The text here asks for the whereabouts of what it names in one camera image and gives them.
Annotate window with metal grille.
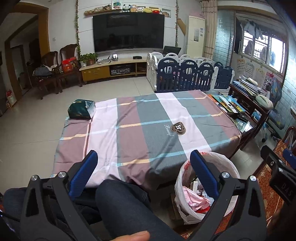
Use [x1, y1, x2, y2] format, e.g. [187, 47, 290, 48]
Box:
[240, 23, 287, 72]

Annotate beige curtain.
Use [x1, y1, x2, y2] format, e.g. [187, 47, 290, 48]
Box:
[201, 1, 218, 61]

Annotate white standing air conditioner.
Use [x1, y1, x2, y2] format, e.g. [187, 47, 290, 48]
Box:
[186, 16, 206, 58]

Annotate grey cushion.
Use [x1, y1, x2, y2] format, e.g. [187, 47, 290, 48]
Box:
[255, 95, 274, 110]

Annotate plaid tablecloth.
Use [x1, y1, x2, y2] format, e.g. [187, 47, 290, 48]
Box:
[51, 90, 241, 188]

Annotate dark wooden armchair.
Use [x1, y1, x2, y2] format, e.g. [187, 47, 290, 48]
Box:
[57, 44, 83, 93]
[35, 51, 59, 100]

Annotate wooden television cabinet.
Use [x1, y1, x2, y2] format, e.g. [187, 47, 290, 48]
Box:
[80, 59, 148, 82]

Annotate wooden wall shelf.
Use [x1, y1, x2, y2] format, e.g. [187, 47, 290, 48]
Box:
[84, 8, 122, 15]

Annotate dark wooden desk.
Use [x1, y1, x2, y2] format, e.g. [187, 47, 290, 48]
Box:
[228, 83, 271, 149]

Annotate red and white sack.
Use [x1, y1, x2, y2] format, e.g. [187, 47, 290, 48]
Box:
[6, 89, 18, 108]

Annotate large black television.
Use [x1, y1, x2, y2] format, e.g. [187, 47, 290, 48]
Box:
[92, 13, 165, 52]

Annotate potted green plant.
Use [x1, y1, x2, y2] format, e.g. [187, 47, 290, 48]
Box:
[79, 53, 97, 66]

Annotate trash bin with white liner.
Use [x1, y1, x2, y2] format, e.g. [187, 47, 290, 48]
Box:
[174, 152, 241, 224]

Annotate ivy garland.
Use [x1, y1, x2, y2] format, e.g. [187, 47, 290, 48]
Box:
[175, 0, 179, 47]
[74, 0, 81, 56]

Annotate black bag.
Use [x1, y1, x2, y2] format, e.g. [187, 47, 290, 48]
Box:
[33, 66, 52, 78]

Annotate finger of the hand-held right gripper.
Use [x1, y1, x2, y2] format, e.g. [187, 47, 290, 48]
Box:
[283, 148, 296, 171]

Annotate red gift box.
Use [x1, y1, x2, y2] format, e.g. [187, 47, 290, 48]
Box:
[62, 57, 77, 73]

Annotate blue children's desk chair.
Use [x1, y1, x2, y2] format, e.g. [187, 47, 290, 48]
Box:
[261, 77, 286, 142]

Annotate person's right forearm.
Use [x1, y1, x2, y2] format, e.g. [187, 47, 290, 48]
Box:
[266, 204, 296, 241]

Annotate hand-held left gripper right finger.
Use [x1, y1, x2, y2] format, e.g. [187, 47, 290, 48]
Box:
[190, 150, 269, 241]

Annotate pink wrapper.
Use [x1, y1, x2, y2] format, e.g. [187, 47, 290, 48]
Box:
[183, 186, 211, 210]

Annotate white and navy playpen fence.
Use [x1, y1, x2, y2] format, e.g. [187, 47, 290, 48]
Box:
[146, 52, 234, 93]

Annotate black stereo unit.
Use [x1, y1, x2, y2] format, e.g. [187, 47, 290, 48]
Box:
[110, 65, 132, 76]

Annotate hanging clothes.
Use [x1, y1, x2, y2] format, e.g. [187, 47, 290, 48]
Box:
[240, 20, 264, 40]

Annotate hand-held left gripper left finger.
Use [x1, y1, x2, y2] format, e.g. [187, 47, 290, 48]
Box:
[20, 150, 98, 241]

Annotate person's dark trousers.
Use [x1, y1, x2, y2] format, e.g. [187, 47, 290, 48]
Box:
[0, 179, 185, 241]

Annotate person's left hand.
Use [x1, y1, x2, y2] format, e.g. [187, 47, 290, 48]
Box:
[110, 230, 151, 241]

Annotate green gift bag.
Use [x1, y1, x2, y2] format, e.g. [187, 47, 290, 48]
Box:
[68, 99, 96, 120]

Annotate stack of books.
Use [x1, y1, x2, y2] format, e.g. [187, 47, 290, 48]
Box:
[232, 75, 263, 96]

